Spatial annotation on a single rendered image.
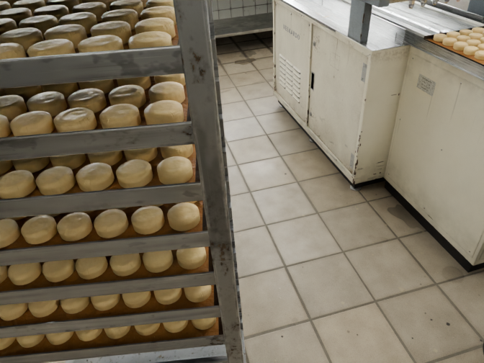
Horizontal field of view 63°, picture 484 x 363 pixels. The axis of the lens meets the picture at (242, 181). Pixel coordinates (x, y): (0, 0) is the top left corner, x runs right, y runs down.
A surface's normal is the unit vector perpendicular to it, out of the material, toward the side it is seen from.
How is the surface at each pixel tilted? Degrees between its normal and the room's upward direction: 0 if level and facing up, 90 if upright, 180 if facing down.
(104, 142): 90
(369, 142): 90
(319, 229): 0
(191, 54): 90
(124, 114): 0
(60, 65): 90
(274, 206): 0
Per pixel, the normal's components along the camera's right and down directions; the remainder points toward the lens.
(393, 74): 0.29, 0.57
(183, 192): 0.07, 0.60
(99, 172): -0.06, -0.80
